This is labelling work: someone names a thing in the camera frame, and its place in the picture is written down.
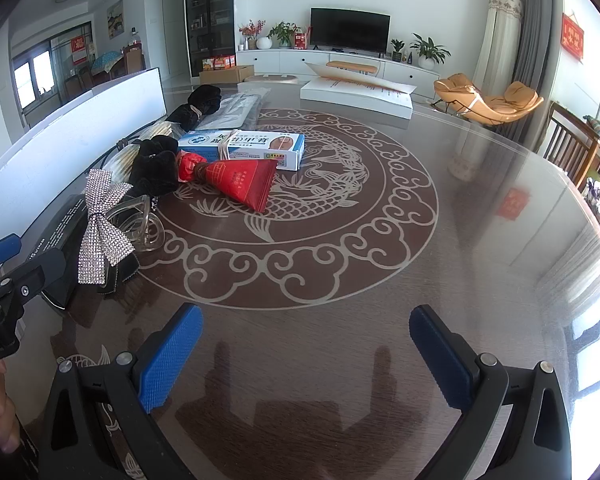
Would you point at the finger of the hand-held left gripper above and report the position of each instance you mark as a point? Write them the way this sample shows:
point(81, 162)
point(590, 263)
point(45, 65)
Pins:
point(35, 272)
point(0, 254)

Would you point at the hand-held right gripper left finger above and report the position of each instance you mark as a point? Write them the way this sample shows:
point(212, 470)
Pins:
point(172, 355)

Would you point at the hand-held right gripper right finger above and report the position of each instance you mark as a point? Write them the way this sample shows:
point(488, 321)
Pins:
point(440, 360)

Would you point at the rhinestone bow hair clip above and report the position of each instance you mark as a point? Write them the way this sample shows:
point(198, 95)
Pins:
point(100, 240)

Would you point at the clear claw hair clip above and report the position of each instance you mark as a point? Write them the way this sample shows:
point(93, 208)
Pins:
point(145, 230)

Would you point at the cotton swab bundle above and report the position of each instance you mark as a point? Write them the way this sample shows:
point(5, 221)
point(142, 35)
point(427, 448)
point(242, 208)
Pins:
point(117, 165)

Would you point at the black velvet scrunchie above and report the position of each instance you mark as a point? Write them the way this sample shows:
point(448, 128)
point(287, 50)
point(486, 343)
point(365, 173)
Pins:
point(152, 172)

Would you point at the white cardboard storage box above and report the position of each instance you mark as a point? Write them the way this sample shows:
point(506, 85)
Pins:
point(80, 120)

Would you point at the red cone-shaped packet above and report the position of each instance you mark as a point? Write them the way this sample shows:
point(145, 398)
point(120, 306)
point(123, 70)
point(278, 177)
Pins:
point(240, 180)

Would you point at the blue and white medicine box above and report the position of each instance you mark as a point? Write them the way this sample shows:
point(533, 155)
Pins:
point(250, 147)

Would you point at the phone case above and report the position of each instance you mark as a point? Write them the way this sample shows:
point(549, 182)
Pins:
point(235, 110)

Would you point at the balcony window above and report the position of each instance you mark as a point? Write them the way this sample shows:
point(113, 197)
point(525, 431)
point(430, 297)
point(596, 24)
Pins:
point(32, 80)

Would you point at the dining table with blue cloth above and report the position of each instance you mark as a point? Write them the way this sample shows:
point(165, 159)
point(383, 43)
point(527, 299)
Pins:
point(107, 62)

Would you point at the red door poster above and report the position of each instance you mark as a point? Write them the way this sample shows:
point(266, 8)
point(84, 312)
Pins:
point(79, 49)

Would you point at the dark wooden chair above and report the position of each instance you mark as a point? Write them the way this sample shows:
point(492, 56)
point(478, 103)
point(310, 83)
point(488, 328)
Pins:
point(565, 135)

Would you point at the framed painting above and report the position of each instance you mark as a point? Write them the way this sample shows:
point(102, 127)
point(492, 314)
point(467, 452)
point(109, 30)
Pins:
point(115, 20)

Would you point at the orange rocking chair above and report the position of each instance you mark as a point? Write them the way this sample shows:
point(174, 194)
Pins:
point(485, 102)

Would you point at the brown cardboard box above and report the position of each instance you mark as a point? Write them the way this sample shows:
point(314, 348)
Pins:
point(225, 75)

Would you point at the white door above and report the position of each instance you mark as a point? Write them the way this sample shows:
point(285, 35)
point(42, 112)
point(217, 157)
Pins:
point(173, 35)

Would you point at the white flat box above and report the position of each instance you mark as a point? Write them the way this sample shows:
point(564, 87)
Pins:
point(355, 97)

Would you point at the orange snack boxes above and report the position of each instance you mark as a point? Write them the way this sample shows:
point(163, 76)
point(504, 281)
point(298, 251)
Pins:
point(219, 62)

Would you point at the large potted plant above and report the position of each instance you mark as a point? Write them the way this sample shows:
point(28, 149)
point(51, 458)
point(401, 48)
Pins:
point(430, 52)

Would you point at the black glass display cabinet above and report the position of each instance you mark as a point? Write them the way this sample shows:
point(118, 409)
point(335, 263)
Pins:
point(210, 15)

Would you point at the white television cabinet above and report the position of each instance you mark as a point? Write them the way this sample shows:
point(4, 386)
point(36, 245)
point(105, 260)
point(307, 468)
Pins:
point(280, 62)

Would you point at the small potted plant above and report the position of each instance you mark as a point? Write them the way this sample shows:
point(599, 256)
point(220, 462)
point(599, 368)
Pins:
point(397, 50)

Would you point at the round white vase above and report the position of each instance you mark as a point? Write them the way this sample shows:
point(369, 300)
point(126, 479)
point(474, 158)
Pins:
point(263, 43)

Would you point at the red flowers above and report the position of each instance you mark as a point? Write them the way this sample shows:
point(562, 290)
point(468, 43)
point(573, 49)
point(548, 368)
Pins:
point(250, 30)

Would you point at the grey curtain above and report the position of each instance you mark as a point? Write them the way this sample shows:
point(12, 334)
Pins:
point(535, 50)

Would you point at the air conditioner with white cover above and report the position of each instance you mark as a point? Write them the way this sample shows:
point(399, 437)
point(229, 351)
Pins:
point(497, 40)

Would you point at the leafy green potted plant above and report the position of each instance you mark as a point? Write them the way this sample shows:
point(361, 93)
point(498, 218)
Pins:
point(282, 34)

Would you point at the red gift box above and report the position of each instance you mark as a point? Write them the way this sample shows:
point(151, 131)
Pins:
point(302, 40)

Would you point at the black television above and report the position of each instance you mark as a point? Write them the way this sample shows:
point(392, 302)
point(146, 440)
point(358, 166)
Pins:
point(350, 30)

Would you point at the red wall hanging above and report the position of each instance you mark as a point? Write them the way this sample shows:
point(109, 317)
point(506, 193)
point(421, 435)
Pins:
point(573, 37)

